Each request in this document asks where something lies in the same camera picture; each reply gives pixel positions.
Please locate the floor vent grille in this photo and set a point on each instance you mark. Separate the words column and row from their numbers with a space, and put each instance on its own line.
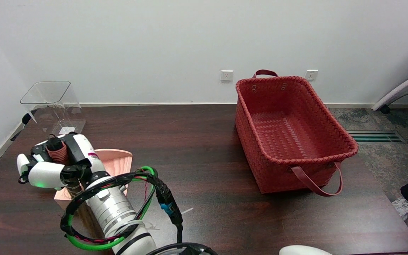
column 374, row 137

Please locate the red woven basket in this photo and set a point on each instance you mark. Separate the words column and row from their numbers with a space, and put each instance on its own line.
column 285, row 131

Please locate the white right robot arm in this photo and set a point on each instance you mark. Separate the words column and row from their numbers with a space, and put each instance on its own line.
column 110, row 205

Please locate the white patterned shoe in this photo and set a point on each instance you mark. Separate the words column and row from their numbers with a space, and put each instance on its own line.
column 404, row 208

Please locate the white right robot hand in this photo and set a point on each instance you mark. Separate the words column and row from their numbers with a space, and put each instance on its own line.
column 46, row 175

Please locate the white wall socket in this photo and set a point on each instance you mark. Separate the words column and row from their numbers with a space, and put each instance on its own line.
column 226, row 75
column 311, row 74

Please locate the clear plastic container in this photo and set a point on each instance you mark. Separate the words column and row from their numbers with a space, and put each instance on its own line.
column 73, row 122

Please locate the grey office chair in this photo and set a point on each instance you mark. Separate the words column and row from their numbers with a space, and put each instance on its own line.
column 402, row 86

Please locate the wooden dustpan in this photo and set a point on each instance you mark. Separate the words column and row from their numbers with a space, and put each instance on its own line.
column 117, row 163

